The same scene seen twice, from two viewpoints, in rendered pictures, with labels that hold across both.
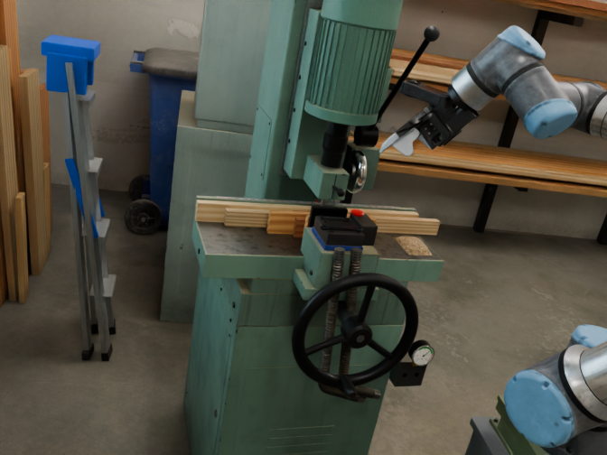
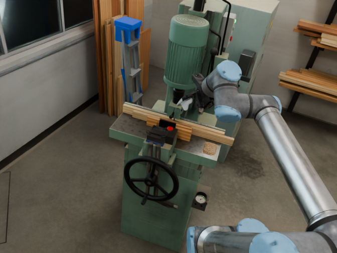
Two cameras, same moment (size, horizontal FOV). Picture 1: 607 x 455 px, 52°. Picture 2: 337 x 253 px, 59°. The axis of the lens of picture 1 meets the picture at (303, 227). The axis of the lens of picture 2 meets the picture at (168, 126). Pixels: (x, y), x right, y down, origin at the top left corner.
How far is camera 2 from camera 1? 0.89 m
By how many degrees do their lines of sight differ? 31
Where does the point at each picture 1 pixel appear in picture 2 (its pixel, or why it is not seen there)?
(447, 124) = (202, 100)
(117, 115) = not seen: hidden behind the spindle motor
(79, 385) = (117, 156)
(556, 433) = not seen: outside the picture
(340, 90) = (171, 72)
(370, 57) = (183, 58)
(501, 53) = (214, 74)
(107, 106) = not seen: hidden behind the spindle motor
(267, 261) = (133, 137)
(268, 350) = (137, 172)
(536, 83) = (220, 95)
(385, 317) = (188, 176)
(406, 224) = (215, 137)
